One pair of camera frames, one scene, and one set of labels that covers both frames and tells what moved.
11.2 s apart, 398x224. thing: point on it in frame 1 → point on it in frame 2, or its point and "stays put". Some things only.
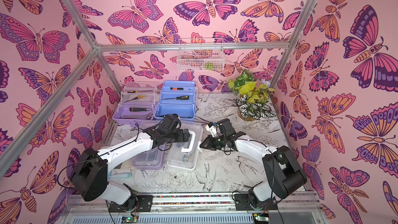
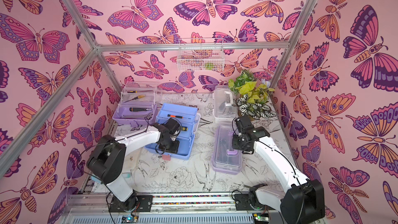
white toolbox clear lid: (183, 156) → (224, 110)
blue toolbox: (177, 97) → (188, 116)
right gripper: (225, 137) → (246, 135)
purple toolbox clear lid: (153, 158) → (225, 160)
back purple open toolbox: (137, 103) stays put
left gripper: (181, 135) stays put
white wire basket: (200, 54) stays put
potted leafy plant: (253, 101) stays put
